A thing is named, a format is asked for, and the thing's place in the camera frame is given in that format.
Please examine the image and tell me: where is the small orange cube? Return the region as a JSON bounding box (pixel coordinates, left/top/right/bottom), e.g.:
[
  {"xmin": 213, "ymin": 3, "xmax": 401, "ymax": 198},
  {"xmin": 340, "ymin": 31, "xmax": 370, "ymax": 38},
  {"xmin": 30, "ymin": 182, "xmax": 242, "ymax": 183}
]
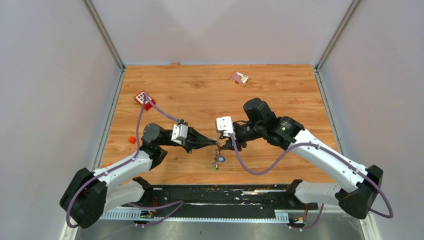
[{"xmin": 128, "ymin": 136, "xmax": 137, "ymax": 144}]

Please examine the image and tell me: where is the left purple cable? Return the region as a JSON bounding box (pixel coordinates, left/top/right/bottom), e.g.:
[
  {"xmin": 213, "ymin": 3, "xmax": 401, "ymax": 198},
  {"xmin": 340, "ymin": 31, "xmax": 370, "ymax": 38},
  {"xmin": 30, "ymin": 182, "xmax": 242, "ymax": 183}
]
[{"xmin": 66, "ymin": 92, "xmax": 185, "ymax": 229}]

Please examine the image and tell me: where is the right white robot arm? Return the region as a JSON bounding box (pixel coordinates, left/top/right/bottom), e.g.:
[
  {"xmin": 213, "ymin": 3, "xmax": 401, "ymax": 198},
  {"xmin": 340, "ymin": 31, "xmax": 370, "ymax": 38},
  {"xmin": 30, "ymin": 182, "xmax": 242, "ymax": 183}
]
[{"xmin": 215, "ymin": 97, "xmax": 387, "ymax": 220}]

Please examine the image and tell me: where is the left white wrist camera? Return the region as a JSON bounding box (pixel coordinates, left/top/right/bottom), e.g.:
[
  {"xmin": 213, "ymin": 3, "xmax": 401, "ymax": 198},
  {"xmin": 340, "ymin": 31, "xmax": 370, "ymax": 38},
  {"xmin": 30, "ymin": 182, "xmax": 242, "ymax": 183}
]
[{"xmin": 171, "ymin": 123, "xmax": 189, "ymax": 146}]

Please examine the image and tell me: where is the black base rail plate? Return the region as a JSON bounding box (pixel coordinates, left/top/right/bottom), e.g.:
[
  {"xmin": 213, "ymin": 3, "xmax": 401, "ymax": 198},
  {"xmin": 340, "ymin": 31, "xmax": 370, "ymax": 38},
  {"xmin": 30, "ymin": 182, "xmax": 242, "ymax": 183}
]
[{"xmin": 135, "ymin": 184, "xmax": 319, "ymax": 218}]

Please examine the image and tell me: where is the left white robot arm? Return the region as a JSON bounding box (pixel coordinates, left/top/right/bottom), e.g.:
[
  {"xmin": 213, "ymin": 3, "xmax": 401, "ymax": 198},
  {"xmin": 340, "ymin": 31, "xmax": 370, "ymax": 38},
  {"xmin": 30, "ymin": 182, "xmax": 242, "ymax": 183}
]
[{"xmin": 59, "ymin": 123, "xmax": 219, "ymax": 229}]

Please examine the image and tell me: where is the pink patterned wooden block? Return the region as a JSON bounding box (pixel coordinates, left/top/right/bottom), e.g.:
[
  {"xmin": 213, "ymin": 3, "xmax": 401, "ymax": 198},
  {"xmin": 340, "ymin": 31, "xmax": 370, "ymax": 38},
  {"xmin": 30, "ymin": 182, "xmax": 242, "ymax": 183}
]
[{"xmin": 230, "ymin": 71, "xmax": 250, "ymax": 87}]

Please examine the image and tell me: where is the purple cable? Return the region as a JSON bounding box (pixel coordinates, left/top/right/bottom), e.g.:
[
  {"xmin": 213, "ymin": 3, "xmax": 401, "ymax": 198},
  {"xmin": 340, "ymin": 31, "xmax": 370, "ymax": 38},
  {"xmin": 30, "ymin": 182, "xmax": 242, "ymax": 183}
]
[
  {"xmin": 229, "ymin": 135, "xmax": 394, "ymax": 220},
  {"xmin": 66, "ymin": 92, "xmax": 185, "ymax": 229}
]

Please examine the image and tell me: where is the large perforated metal keyring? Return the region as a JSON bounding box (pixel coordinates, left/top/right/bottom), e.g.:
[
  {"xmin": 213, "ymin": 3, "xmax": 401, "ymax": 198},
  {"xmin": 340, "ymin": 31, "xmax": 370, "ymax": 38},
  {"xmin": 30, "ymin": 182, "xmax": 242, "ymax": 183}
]
[{"xmin": 212, "ymin": 143, "xmax": 221, "ymax": 164}]

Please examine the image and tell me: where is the white slotted cable duct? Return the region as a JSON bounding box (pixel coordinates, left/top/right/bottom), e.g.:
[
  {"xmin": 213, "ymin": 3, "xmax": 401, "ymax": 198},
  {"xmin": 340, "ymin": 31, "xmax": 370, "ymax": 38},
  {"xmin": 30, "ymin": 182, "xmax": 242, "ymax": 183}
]
[{"xmin": 99, "ymin": 207, "xmax": 290, "ymax": 224}]

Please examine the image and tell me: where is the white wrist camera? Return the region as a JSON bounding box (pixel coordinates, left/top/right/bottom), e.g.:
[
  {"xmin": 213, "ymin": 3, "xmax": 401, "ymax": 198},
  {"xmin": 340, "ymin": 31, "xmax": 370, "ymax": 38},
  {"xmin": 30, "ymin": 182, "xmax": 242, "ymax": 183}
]
[
  {"xmin": 171, "ymin": 123, "xmax": 189, "ymax": 146},
  {"xmin": 215, "ymin": 116, "xmax": 235, "ymax": 140}
]

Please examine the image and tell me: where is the red window toy brick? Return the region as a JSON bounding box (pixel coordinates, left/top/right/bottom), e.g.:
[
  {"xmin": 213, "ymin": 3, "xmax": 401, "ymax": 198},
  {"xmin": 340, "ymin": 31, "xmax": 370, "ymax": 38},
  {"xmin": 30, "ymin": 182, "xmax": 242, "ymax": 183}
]
[{"xmin": 134, "ymin": 91, "xmax": 156, "ymax": 111}]

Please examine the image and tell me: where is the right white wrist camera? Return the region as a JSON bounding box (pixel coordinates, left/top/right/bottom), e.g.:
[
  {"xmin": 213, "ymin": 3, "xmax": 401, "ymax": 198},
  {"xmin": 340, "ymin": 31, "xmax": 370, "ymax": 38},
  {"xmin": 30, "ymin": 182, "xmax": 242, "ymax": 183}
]
[{"xmin": 215, "ymin": 116, "xmax": 235, "ymax": 140}]

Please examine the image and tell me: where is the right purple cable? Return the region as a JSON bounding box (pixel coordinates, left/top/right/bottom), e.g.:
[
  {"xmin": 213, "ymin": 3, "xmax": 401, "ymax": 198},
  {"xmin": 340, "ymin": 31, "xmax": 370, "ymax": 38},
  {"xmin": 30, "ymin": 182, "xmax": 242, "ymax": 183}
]
[{"xmin": 229, "ymin": 135, "xmax": 394, "ymax": 220}]

